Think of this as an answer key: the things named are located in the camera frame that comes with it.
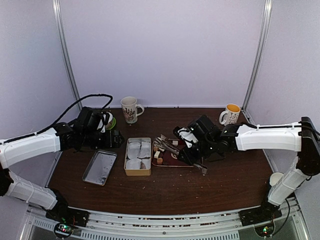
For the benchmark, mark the left aluminium frame post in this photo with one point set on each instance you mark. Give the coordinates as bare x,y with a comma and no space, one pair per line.
65,53

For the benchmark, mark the beige tin box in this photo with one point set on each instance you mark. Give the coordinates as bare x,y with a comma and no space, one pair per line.
138,157

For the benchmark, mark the floral mug beige inside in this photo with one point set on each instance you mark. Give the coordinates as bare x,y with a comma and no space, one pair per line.
131,109

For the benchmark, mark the white mug yellow inside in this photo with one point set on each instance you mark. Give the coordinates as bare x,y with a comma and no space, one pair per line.
230,115

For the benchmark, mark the gold ridged chocolate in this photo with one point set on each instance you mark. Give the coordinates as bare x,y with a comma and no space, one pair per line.
159,160

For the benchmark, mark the metal front rail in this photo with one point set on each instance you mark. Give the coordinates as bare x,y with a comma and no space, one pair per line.
289,224

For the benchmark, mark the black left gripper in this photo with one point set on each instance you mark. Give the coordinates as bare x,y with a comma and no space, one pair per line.
108,143

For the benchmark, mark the right aluminium frame post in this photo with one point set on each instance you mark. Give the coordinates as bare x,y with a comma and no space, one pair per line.
264,31

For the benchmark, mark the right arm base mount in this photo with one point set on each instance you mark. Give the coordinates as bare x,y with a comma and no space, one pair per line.
255,216

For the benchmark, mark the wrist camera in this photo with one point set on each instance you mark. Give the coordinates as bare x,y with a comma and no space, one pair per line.
186,135
104,120

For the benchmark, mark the green saucer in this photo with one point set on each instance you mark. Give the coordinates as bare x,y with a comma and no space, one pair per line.
113,123

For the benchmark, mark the red lacquer tray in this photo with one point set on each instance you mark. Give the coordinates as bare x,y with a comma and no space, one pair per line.
169,160

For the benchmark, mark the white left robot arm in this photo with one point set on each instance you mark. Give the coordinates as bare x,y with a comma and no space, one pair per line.
58,137

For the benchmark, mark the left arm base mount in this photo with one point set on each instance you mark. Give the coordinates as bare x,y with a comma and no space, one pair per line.
73,217

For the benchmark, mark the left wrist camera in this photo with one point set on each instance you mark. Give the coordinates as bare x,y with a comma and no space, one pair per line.
104,120

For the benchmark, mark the white bowl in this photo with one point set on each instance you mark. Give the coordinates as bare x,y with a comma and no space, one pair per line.
108,120

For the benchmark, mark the aluminium frame post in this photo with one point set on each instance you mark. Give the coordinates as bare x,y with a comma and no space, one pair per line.
264,31
65,53

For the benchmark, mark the bear print tin lid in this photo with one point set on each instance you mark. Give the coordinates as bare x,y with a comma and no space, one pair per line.
99,167

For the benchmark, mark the white square chocolate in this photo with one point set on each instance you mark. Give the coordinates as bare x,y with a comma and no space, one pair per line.
175,142

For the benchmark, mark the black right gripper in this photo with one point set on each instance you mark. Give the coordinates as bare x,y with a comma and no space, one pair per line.
188,158

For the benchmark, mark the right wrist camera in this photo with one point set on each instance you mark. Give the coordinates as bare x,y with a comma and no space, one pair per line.
186,135

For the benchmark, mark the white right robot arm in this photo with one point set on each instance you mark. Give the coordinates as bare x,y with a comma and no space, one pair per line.
300,137

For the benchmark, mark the white cup near arm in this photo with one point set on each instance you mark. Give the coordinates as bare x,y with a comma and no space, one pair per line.
274,178

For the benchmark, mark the metal tongs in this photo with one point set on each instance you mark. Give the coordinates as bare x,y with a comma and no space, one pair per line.
163,143

